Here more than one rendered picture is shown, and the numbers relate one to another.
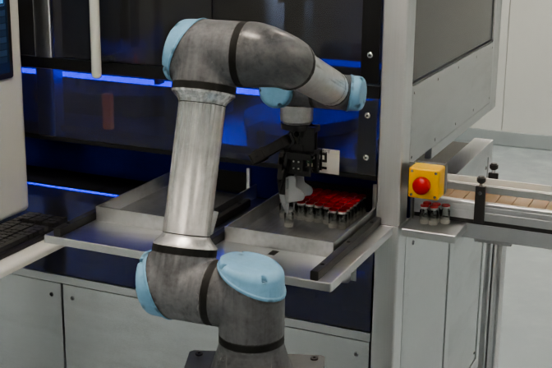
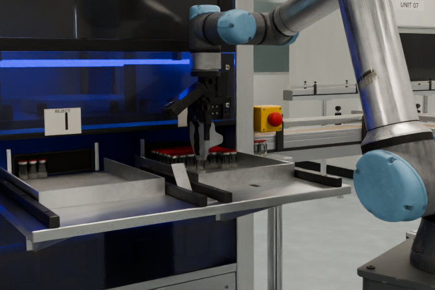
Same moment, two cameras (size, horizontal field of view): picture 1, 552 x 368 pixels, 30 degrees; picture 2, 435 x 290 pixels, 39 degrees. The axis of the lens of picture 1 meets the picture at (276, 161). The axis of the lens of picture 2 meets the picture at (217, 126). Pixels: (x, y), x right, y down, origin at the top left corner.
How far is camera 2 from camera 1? 188 cm
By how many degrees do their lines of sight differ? 55
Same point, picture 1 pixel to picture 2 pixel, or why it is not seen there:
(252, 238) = (226, 179)
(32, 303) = not seen: outside the picture
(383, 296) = (245, 226)
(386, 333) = (248, 257)
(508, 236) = (296, 156)
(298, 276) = (323, 188)
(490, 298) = (279, 211)
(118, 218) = (72, 199)
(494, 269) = not seen: hidden behind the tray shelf
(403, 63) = not seen: hidden behind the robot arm
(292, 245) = (261, 175)
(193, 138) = (393, 20)
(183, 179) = (400, 63)
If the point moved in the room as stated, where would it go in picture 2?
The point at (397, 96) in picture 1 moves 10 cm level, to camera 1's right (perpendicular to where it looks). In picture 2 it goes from (249, 48) to (268, 48)
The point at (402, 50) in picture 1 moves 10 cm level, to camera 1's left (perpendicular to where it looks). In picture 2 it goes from (250, 8) to (230, 6)
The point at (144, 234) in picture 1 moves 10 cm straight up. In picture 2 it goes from (125, 204) to (124, 153)
